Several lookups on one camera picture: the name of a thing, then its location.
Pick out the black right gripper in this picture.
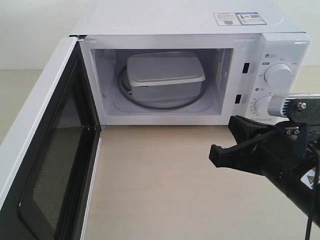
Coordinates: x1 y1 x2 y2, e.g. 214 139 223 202
209 115 320 200

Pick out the white plastic lidded container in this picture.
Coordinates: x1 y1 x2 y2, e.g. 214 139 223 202
126 51 206 102

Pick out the white microwave door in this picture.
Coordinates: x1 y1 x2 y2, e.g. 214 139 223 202
0 36 101 240

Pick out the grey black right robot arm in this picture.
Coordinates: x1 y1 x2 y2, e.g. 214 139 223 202
208 115 320 226

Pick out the white microwave oven body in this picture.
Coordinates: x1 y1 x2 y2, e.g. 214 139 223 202
70 0 310 126

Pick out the white lower timer knob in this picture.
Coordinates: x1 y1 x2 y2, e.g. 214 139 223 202
254 96 272 116

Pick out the white upper power knob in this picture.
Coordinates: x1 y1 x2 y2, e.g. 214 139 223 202
264 63 293 88

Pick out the warning label sticker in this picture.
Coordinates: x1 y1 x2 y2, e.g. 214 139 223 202
213 12 267 26

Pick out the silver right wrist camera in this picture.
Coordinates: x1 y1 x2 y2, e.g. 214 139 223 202
267 92 320 126

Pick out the black camera cable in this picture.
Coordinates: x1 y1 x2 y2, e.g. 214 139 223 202
237 129 320 240

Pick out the black turntable roller ring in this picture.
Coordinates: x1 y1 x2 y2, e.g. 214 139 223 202
119 64 208 110

